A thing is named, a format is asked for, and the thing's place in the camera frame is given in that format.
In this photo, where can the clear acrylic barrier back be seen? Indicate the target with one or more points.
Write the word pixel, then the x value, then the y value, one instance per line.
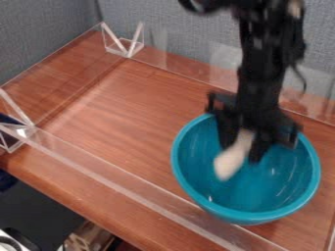
pixel 210 61

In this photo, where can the light wooden object below table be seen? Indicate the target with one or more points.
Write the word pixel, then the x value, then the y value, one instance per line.
pixel 87 238

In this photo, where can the plush mushroom with brown cap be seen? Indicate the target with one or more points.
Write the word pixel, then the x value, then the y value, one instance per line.
pixel 229 161

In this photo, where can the clear acrylic corner bracket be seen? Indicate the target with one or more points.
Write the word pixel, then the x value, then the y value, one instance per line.
pixel 119 45

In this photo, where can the clear acrylic barrier left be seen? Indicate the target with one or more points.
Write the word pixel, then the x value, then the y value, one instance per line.
pixel 63 64

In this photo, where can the blue plastic bowl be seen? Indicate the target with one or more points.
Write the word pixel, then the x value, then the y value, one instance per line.
pixel 265 192

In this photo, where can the clear acrylic barrier front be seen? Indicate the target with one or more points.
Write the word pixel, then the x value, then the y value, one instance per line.
pixel 152 218

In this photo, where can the clear acrylic bracket left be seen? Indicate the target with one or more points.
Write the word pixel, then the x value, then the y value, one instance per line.
pixel 16 125

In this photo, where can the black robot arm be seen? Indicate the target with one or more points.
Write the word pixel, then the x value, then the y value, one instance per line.
pixel 273 47

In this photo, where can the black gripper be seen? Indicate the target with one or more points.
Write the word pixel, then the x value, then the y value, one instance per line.
pixel 253 109

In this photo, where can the clear acrylic barrier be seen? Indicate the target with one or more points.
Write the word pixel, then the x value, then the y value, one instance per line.
pixel 152 218
pixel 63 64
pixel 210 61

